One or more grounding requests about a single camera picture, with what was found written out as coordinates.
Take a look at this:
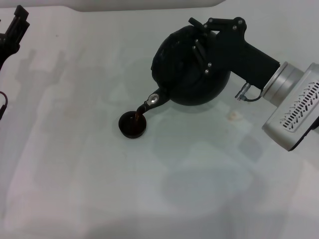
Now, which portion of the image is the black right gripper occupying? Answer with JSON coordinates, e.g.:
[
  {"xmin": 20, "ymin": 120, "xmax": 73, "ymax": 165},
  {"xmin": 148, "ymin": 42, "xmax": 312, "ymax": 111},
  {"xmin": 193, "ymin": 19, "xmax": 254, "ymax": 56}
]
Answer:
[{"xmin": 188, "ymin": 16, "xmax": 282, "ymax": 90}]

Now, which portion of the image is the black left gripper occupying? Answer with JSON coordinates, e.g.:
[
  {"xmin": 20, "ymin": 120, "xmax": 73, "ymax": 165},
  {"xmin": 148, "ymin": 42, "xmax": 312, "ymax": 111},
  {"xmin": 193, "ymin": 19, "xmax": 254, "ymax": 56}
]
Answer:
[{"xmin": 0, "ymin": 4, "xmax": 31, "ymax": 71}]

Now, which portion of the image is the black round teapot with handle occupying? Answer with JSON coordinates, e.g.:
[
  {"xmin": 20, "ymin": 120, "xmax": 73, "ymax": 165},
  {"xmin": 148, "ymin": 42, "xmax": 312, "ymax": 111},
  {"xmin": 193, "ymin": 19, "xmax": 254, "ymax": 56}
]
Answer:
[{"xmin": 136, "ymin": 24, "xmax": 230, "ymax": 119}]

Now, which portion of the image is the small black teacup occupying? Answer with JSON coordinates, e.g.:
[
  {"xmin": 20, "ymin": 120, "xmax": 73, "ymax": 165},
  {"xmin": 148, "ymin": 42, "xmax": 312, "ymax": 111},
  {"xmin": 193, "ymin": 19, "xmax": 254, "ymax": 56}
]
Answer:
[{"xmin": 118, "ymin": 111, "xmax": 147, "ymax": 139}]

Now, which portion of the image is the dark left wrist cable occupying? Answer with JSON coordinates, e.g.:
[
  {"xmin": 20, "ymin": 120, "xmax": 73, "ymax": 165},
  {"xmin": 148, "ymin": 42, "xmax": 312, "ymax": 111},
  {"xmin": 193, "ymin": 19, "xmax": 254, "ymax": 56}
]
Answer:
[{"xmin": 0, "ymin": 91, "xmax": 9, "ymax": 121}]

